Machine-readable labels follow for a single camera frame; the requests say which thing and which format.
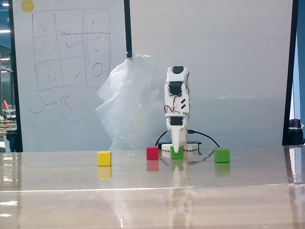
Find green cube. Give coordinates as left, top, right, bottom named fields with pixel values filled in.
left=170, top=146, right=184, bottom=160
left=214, top=148, right=231, bottom=164

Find black whiteboard frame post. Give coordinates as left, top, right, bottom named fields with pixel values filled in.
left=123, top=0, right=133, bottom=58
left=8, top=0, right=24, bottom=153
left=282, top=0, right=299, bottom=146

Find black bundled object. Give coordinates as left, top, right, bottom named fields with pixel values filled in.
left=287, top=118, right=305, bottom=145

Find short black cable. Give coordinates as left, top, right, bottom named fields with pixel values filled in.
left=154, top=130, right=172, bottom=147

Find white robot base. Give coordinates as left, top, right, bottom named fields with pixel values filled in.
left=158, top=140, right=203, bottom=153

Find yellow round magnet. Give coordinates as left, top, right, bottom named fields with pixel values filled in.
left=21, top=0, right=35, bottom=13

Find whiteboard with marker drawings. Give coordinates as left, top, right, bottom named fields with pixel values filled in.
left=13, top=0, right=128, bottom=153

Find long black cable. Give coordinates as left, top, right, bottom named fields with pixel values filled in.
left=187, top=130, right=221, bottom=149

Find red white servo wires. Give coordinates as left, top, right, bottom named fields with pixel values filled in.
left=163, top=94, right=182, bottom=115

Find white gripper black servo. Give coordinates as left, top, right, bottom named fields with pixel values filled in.
left=166, top=114, right=188, bottom=154

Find yellow cube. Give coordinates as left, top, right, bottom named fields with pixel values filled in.
left=97, top=151, right=112, bottom=167

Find plain whiteboard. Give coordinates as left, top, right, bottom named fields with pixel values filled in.
left=129, top=0, right=293, bottom=146

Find red cube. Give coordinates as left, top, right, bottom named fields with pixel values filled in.
left=146, top=146, right=160, bottom=160

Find clear plastic bag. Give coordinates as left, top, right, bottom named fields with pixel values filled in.
left=95, top=54, right=173, bottom=151

